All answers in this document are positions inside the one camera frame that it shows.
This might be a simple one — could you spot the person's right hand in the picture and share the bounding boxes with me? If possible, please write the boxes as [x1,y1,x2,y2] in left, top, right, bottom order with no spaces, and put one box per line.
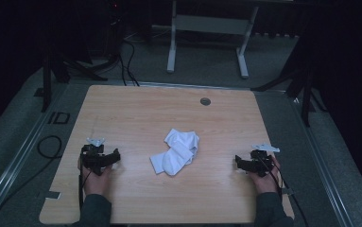
[248,154,283,195]

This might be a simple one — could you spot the left hand-held gripper cable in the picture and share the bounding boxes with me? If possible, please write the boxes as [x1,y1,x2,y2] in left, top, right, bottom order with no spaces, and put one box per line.
[78,150,92,212]

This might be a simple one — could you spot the black floor tape marking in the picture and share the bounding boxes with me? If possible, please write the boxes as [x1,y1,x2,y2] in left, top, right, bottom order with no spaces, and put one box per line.
[47,111,72,125]

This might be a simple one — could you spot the black metal stand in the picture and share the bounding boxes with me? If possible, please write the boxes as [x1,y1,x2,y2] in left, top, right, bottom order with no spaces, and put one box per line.
[250,61,328,128]
[41,51,109,114]

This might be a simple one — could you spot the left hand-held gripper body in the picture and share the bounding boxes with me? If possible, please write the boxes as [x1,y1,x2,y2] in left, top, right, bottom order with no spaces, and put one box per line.
[80,137,113,176]

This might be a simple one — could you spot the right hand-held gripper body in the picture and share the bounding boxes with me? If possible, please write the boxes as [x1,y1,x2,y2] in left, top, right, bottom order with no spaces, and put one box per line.
[244,143,281,178]

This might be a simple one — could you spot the white metal desk frame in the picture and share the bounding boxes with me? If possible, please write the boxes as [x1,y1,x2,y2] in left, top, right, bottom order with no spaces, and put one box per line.
[165,0,260,79]

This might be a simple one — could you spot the black looped floor cable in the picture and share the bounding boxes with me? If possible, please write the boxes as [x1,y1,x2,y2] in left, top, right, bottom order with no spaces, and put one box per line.
[0,134,63,227]

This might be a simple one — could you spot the black cables behind table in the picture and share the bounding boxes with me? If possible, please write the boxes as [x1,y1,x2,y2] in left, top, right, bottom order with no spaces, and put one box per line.
[117,37,141,87]

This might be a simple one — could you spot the hand-held gripper cable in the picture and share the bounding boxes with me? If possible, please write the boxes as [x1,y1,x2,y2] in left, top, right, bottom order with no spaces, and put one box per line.
[257,154,309,227]
[78,150,92,212]

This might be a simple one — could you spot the person's left hand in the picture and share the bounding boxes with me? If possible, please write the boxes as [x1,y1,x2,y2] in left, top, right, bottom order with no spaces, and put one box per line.
[81,159,114,199]

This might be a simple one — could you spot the right hand-held gripper cable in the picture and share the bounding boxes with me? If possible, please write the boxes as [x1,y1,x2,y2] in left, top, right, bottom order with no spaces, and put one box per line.
[257,154,309,227]

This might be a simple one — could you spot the metal floor rail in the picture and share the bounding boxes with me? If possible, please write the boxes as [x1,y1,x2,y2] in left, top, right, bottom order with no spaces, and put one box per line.
[290,96,355,227]
[0,84,70,223]

